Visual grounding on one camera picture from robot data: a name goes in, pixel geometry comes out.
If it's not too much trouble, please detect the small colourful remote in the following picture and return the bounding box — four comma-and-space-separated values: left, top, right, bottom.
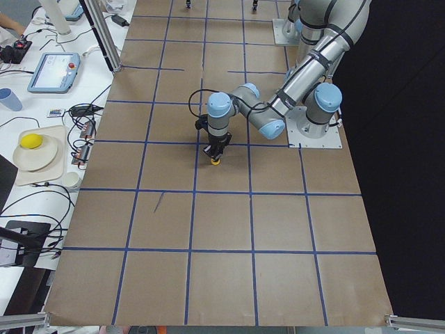
47, 109, 66, 118

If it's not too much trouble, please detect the white paper cup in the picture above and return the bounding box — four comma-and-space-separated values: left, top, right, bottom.
62, 172, 82, 191

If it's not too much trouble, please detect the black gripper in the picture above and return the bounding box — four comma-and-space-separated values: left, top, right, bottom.
203, 132, 232, 157

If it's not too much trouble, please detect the beige round plate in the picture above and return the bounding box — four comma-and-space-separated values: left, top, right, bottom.
13, 136, 58, 171

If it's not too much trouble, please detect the aluminium frame post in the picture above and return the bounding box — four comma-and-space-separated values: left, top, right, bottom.
79, 0, 122, 73

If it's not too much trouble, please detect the yellow lemon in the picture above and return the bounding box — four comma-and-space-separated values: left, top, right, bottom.
19, 133, 43, 150

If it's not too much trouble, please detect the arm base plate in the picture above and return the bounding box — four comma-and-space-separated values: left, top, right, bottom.
272, 19, 299, 46
285, 106, 342, 149

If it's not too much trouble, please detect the black power adapter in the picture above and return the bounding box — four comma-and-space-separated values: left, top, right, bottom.
111, 15, 129, 27

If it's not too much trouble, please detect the white cardboard tube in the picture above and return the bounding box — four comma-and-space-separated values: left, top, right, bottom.
39, 0, 71, 35

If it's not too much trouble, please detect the light blue plastic cup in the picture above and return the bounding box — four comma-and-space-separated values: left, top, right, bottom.
0, 88, 23, 111

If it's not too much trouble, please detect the beige rectangular tray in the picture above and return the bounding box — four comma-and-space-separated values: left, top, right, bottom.
13, 125, 67, 186

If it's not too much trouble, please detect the blue teach pendant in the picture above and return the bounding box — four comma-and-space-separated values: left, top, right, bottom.
27, 52, 81, 93
58, 0, 83, 22

